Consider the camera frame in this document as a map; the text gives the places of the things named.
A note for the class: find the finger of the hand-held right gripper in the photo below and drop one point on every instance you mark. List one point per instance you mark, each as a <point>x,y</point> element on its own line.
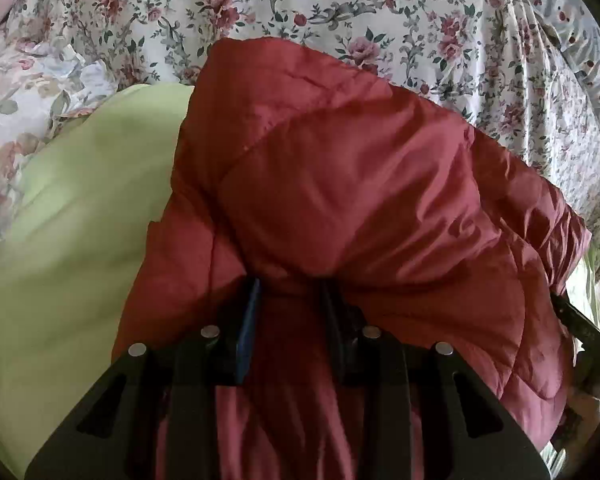
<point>577,317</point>

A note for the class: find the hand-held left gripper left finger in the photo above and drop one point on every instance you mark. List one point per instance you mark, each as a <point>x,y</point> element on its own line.
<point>250,330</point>

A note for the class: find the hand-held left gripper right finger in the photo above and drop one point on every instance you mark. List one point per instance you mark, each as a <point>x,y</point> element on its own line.
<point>337,330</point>

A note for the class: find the red quilted coat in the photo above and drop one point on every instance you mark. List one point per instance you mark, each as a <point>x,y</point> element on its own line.
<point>355,185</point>

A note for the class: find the light green blanket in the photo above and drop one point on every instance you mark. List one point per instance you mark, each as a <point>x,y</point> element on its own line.
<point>80,235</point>

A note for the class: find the floral pillow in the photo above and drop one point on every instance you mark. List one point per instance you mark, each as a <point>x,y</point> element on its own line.
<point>25,110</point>

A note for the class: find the rose floral bedsheet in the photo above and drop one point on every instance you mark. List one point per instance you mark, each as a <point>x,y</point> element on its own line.
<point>330,0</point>

